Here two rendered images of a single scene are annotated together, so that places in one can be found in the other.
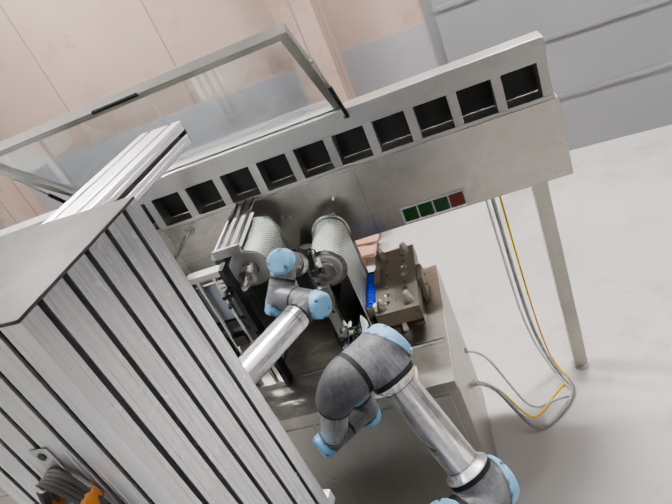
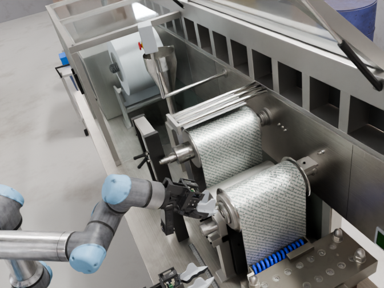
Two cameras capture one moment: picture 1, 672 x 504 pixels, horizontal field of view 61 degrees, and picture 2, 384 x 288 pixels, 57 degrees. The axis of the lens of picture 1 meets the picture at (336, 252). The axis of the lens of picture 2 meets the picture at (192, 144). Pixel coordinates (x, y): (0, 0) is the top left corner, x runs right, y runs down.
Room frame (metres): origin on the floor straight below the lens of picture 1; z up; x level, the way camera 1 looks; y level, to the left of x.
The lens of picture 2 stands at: (1.23, -0.55, 2.06)
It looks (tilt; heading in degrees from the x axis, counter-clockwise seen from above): 35 degrees down; 57
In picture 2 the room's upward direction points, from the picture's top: 13 degrees counter-clockwise
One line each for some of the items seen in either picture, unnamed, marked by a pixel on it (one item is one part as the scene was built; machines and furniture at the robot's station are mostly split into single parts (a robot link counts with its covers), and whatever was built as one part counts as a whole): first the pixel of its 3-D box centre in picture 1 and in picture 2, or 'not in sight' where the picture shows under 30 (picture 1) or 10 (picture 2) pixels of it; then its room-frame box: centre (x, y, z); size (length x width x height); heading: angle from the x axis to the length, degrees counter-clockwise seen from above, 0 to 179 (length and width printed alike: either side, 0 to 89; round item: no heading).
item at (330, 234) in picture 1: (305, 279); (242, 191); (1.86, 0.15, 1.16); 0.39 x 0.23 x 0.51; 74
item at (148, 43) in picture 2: not in sight; (145, 38); (1.89, 0.58, 1.66); 0.07 x 0.07 x 0.10; 59
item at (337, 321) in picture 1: (337, 322); (219, 248); (1.67, 0.10, 1.05); 0.06 x 0.05 x 0.31; 164
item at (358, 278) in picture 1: (360, 279); (276, 239); (1.81, -0.04, 1.09); 0.23 x 0.01 x 0.18; 164
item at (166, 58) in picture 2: not in sight; (159, 59); (2.01, 0.72, 1.50); 0.14 x 0.14 x 0.06
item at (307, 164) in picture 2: not in sight; (306, 163); (1.99, -0.03, 1.28); 0.06 x 0.05 x 0.02; 164
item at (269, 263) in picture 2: (371, 291); (279, 256); (1.80, -0.06, 1.03); 0.21 x 0.04 x 0.03; 164
